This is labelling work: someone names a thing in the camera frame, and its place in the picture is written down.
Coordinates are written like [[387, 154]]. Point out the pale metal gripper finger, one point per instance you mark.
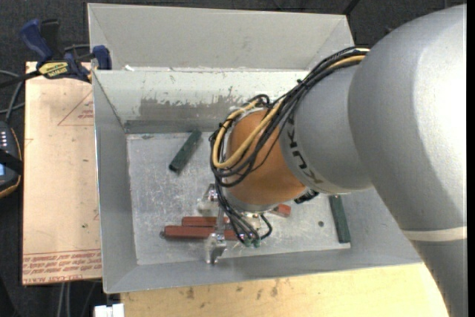
[[205, 201], [214, 249]]

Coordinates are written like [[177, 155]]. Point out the red-brown flat block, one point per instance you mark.
[[284, 210], [198, 221], [185, 232]]

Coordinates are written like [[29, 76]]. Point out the grey metal bin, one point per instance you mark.
[[159, 193]]

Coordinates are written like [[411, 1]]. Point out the dark green flat block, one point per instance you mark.
[[341, 219], [185, 152]]

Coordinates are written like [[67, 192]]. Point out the brown cardboard board, red print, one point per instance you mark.
[[59, 167]]

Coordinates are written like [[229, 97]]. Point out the black cylinder on white bracket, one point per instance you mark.
[[305, 196]]

